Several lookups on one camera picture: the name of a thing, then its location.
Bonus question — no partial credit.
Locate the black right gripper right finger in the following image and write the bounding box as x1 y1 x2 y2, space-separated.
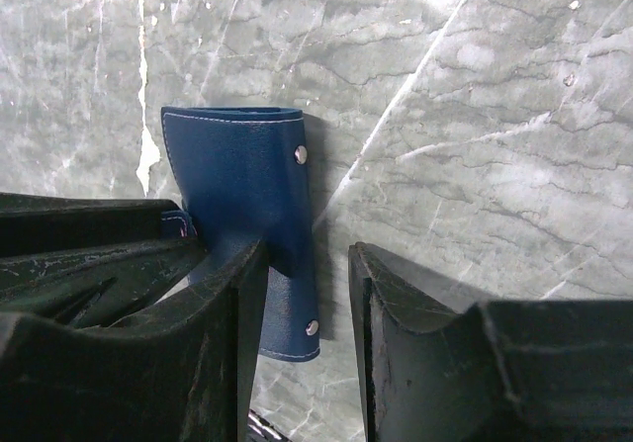
348 242 632 441

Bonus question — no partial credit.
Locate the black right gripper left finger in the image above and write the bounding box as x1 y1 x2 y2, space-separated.
1 242 268 441

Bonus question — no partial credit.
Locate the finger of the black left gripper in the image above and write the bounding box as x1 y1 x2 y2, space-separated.
1 193 197 257
1 238 206 323

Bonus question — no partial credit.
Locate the blue leather card holder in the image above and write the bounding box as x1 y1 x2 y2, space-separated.
160 106 320 363

